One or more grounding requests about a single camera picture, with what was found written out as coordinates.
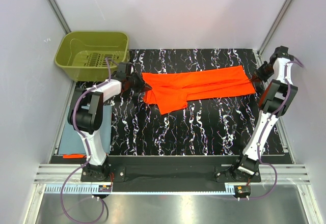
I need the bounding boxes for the folded grey-blue t shirt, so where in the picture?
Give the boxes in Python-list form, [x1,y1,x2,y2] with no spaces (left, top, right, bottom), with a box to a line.
[58,105,112,155]

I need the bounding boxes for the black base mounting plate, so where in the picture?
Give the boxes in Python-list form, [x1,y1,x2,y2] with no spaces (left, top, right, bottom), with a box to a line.
[81,155,246,193]

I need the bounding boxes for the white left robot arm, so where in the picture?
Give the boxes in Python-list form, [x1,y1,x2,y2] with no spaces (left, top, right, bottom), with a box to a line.
[67,63,152,181]

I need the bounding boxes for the black marble pattern mat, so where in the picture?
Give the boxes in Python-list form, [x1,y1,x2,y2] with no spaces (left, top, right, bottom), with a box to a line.
[100,48,264,156]

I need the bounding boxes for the olive green plastic basket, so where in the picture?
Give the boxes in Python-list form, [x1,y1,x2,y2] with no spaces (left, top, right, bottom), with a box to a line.
[55,31,129,82]

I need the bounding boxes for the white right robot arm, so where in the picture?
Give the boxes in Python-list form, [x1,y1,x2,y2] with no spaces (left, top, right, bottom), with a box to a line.
[229,46,303,182]

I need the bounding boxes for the aluminium front rail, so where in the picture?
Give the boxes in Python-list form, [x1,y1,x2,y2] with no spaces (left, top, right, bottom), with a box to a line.
[35,164,310,184]

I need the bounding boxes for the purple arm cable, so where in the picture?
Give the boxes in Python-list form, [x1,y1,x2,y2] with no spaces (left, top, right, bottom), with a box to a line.
[235,54,305,202]
[61,58,120,222]

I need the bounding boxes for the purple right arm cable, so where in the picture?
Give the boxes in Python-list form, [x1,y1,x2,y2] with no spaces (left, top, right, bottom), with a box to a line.
[235,54,305,202]

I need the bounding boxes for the right aluminium frame post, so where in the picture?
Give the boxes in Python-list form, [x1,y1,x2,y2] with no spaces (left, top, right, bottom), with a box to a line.
[257,0,294,56]

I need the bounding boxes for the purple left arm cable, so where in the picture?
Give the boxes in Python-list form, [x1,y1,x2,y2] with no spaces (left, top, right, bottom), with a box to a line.
[61,58,120,222]

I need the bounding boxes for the aluminium frame post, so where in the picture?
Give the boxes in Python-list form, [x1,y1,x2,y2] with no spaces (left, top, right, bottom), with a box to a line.
[257,0,294,56]
[47,0,71,34]

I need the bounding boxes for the left aluminium frame post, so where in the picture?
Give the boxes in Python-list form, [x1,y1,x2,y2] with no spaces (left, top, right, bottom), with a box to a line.
[47,0,71,34]

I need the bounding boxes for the orange t shirt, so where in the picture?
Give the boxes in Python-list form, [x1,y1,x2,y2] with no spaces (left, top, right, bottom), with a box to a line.
[142,66,255,115]

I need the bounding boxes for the folded orange t shirt underneath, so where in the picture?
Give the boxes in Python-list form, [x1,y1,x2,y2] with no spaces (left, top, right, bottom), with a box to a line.
[63,154,86,159]

